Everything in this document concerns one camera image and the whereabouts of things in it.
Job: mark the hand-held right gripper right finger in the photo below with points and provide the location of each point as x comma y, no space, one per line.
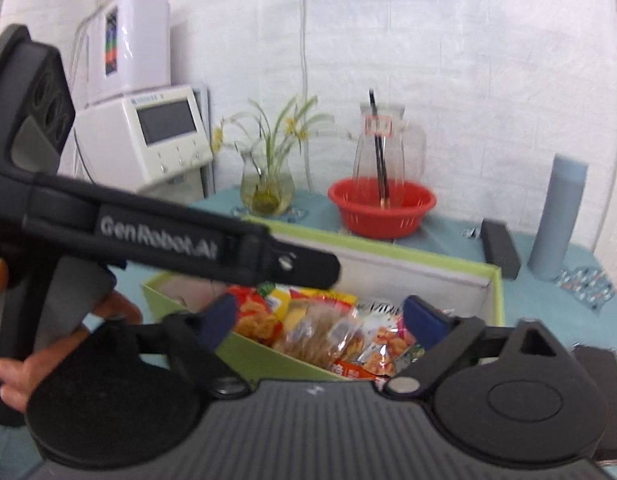
428,322

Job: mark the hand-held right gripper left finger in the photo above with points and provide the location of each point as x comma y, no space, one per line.
218,322

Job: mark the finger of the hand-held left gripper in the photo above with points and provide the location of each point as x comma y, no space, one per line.
308,267

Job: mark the green cardboard box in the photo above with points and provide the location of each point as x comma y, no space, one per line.
413,270

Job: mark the pile of snack packets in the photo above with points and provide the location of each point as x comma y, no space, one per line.
328,330

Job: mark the person's left hand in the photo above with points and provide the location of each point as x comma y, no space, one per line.
13,382

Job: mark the glass vase with plant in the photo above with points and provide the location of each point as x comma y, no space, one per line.
268,185

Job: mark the red plastic basket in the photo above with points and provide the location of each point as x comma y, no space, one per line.
381,210

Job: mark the white water dispenser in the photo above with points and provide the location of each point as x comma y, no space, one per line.
163,130

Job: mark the black rectangular case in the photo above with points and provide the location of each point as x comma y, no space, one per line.
501,250

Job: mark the teal tablecloth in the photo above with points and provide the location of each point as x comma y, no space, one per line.
538,320

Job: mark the black straw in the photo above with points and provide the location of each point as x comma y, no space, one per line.
378,150

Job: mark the glass pitcher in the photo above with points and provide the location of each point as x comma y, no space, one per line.
388,150

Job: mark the grey tumbler bottle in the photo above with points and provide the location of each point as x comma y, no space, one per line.
558,220

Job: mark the white water purifier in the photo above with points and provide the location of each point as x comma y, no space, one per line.
133,45

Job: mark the white wall conduit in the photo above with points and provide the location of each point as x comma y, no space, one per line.
305,60

